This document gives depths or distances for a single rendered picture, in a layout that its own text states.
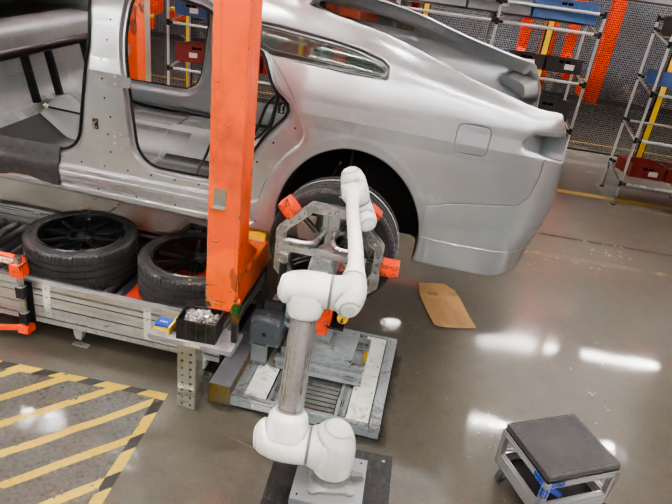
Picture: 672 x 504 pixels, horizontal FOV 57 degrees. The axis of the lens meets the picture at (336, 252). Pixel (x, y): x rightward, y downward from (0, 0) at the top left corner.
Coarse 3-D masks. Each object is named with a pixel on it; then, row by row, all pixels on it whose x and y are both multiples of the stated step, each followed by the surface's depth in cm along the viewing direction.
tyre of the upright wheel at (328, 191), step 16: (336, 176) 319; (304, 192) 306; (320, 192) 302; (336, 192) 301; (384, 208) 312; (272, 224) 316; (384, 224) 303; (272, 240) 319; (384, 240) 306; (272, 256) 323; (384, 256) 310
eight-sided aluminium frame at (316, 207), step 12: (312, 204) 297; (324, 204) 300; (300, 216) 300; (336, 216) 296; (288, 228) 304; (276, 240) 309; (372, 240) 298; (276, 252) 312; (276, 264) 314; (372, 276) 307; (372, 288) 309
